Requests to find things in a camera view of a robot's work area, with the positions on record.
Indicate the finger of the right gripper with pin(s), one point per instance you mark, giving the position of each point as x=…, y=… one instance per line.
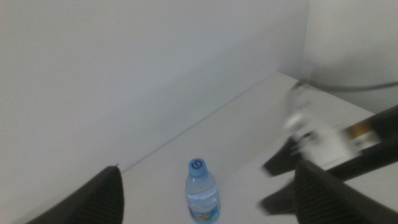
x=286, y=157
x=280, y=200

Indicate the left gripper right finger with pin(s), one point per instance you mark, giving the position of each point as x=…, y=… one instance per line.
x=326, y=202

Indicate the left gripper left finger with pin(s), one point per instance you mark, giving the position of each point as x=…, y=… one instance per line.
x=96, y=202

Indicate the clear water bottle blue cap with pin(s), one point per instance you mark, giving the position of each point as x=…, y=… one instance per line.
x=202, y=193

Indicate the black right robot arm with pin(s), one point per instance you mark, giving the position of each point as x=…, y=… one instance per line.
x=388, y=121

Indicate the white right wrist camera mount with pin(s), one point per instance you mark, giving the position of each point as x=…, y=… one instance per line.
x=332, y=146

